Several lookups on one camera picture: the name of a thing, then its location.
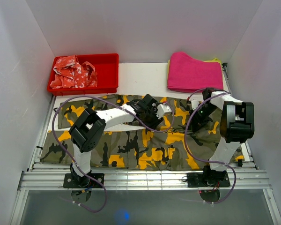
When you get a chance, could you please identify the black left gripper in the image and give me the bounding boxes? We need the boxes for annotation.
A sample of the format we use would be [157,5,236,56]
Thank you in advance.
[141,107,163,132]

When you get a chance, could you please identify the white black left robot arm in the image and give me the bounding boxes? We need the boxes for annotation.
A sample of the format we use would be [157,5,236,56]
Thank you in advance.
[69,94,171,187]

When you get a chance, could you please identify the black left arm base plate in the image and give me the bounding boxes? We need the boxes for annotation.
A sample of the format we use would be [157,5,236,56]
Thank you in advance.
[63,173,104,189]

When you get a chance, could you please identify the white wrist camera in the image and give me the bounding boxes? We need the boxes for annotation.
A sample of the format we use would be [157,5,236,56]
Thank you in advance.
[190,100,200,111]
[156,103,172,119]

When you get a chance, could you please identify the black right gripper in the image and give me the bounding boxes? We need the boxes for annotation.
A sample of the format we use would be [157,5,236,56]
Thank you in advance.
[189,104,218,132]

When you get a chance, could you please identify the yellow-green folded cloth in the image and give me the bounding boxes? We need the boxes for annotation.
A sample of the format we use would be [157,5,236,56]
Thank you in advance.
[167,58,222,71]

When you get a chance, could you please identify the red plastic bin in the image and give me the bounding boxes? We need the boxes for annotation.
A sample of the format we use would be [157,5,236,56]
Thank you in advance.
[47,53,119,96]

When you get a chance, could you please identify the orange white floral garment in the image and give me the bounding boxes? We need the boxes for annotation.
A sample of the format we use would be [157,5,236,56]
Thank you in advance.
[50,55,98,89]

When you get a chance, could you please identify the aluminium table edge rail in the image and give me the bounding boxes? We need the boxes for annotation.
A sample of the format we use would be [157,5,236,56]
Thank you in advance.
[18,162,272,190]

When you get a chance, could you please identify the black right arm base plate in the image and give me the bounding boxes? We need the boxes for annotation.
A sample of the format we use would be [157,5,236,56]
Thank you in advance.
[186,172,230,188]

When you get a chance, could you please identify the pink folded towel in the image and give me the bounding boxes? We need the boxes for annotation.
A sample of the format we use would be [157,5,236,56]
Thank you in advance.
[167,52,223,93]

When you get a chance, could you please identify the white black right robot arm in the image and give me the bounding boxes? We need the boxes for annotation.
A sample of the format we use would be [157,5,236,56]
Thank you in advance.
[190,88,255,186]

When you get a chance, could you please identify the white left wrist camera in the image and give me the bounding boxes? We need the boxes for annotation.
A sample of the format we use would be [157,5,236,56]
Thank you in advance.
[156,103,172,119]

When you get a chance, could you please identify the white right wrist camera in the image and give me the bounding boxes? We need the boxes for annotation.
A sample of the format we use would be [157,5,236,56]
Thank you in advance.
[190,100,200,111]

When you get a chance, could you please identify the camouflage yellow green trousers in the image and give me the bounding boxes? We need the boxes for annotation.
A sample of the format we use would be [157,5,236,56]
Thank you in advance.
[40,94,222,171]

